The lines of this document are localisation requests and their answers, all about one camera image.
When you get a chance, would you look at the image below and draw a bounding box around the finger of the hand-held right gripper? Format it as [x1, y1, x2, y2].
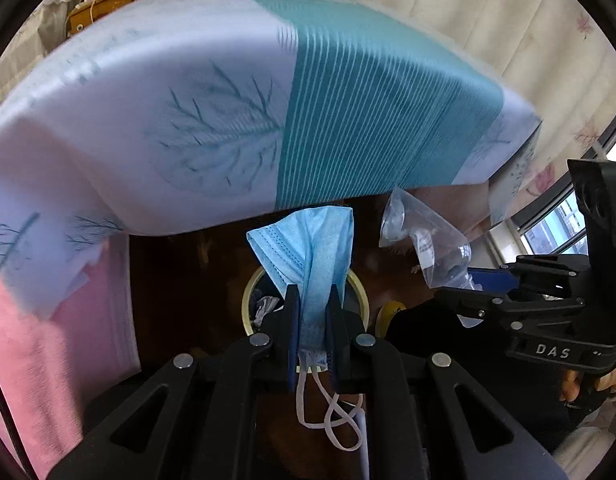
[435, 287, 586, 331]
[468, 255, 588, 289]

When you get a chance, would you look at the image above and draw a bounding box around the blue bin with cream rim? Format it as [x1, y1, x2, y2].
[240, 266, 373, 338]

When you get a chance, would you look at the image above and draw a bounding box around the pink blanket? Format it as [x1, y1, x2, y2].
[0, 235, 141, 476]

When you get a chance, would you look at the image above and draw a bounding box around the floral curtain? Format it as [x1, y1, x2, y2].
[318, 0, 616, 211]

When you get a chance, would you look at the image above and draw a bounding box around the blue face mask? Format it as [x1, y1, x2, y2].
[246, 205, 366, 453]

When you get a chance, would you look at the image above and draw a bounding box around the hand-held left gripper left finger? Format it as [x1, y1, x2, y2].
[47, 284, 303, 480]

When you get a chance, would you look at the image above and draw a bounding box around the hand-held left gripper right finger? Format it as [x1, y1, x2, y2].
[324, 284, 569, 480]

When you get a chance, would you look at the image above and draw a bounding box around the crumpled paper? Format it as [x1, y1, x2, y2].
[253, 296, 283, 323]

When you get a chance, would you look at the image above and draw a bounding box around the person's right hand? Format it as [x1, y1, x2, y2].
[560, 360, 616, 409]

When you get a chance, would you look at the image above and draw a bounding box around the clear plastic bag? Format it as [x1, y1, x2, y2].
[379, 186, 481, 291]

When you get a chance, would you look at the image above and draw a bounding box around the window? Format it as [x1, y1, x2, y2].
[488, 110, 616, 261]

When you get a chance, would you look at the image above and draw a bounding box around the tree print teal striped bedsheet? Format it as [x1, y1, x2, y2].
[0, 0, 543, 321]

